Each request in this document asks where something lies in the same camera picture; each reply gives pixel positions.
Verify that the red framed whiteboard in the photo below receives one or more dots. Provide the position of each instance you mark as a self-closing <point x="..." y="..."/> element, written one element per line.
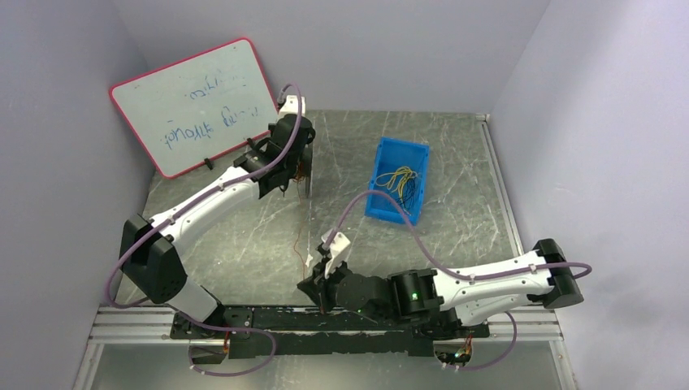
<point x="199" y="108"/>

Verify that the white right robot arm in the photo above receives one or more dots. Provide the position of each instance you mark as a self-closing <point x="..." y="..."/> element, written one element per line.
<point x="463" y="296"/>

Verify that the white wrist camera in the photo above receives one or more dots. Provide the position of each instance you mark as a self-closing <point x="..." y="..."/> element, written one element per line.
<point x="291" y="106"/>
<point x="334" y="252"/>

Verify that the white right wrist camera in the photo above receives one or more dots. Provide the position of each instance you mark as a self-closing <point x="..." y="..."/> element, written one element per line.
<point x="334" y="252"/>

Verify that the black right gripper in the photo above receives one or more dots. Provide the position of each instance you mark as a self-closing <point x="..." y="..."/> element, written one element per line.
<point x="322" y="284"/>

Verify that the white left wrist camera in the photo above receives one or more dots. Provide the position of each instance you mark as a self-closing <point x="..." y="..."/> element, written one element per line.
<point x="291" y="106"/>

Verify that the blue plastic bin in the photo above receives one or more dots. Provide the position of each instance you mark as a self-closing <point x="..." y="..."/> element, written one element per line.
<point x="400" y="171"/>

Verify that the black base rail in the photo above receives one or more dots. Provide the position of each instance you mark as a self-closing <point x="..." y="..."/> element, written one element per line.
<point x="303" y="330"/>

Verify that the dark grey perforated spool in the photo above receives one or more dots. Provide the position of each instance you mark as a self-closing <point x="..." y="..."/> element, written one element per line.
<point x="304" y="176"/>

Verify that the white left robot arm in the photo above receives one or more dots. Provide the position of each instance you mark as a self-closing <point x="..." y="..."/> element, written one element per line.
<point x="151" y="249"/>

